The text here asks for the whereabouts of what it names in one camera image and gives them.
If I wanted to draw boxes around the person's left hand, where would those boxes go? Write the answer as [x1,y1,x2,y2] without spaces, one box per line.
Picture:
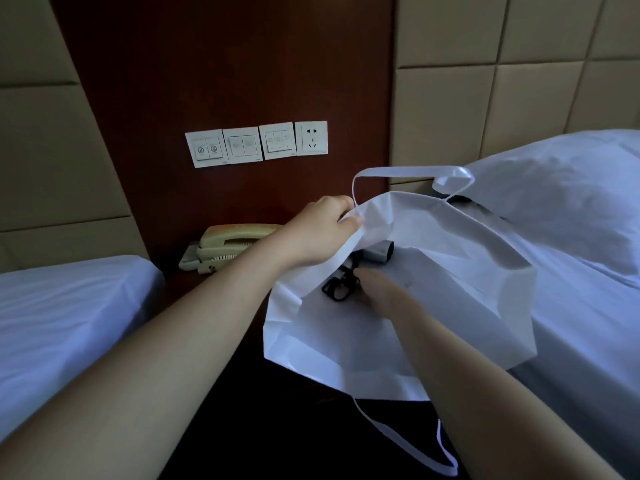
[272,195,365,269]

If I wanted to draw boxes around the person's right hand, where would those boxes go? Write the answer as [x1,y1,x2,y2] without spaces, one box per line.
[358,268,420,323]

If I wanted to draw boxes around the white paper bag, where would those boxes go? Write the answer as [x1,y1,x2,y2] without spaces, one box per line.
[262,166,539,478]

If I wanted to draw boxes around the person's right forearm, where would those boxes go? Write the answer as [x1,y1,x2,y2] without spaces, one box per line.
[392,300,625,480]

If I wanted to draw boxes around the person's left forearm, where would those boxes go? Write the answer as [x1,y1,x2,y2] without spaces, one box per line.
[0,229,301,480]

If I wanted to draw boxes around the grey power adapter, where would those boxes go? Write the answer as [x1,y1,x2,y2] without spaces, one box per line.
[360,240,395,266]

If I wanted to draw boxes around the dark wooden nightstand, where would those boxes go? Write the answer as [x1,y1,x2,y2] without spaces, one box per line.
[156,262,473,480]

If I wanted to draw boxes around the white pillow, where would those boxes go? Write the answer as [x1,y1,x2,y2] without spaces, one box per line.
[461,128,640,291]

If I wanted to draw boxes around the beige padded headboard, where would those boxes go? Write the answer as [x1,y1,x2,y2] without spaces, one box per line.
[389,0,640,186]
[0,0,152,274]

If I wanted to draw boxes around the bed with white sheet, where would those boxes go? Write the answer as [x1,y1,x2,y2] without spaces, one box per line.
[0,254,166,444]
[492,205,640,480]

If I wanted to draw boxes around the black cable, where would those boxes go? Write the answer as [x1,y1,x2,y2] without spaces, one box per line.
[321,249,364,302]

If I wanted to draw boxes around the white wall socket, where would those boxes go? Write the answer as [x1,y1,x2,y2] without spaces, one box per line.
[293,120,330,157]

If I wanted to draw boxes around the white three-rocker switch panel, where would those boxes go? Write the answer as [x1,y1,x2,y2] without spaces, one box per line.
[258,122,298,161]

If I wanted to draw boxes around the beige corded telephone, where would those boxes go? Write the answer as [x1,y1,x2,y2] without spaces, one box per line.
[178,224,286,275]

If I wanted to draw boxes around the white two-rocker switch panel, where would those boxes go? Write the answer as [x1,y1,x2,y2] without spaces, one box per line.
[222,126,264,164]

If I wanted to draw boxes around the white two-button switch panel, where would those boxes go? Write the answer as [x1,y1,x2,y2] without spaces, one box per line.
[184,129,230,169]

